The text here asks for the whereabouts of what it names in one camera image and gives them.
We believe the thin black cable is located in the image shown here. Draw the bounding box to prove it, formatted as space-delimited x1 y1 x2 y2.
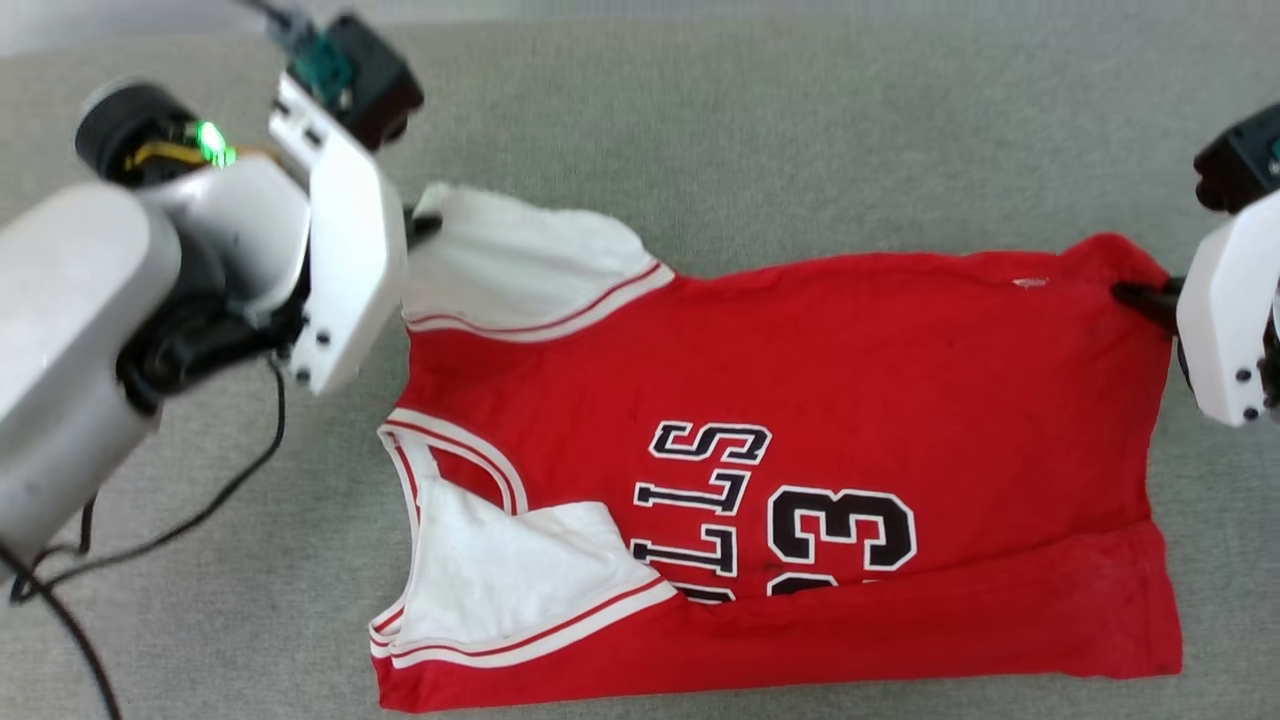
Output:
8 358 288 604

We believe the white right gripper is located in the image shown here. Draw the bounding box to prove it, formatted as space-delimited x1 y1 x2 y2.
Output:
1112 190 1280 429

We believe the grey fabric sofa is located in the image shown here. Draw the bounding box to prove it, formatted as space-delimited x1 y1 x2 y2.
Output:
0 20 1280 720

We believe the red white Bulls jersey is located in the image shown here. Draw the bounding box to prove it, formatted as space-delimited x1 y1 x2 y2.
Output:
368 182 1186 713

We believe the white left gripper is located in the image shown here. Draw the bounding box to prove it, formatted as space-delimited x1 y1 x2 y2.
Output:
268 72 443 398

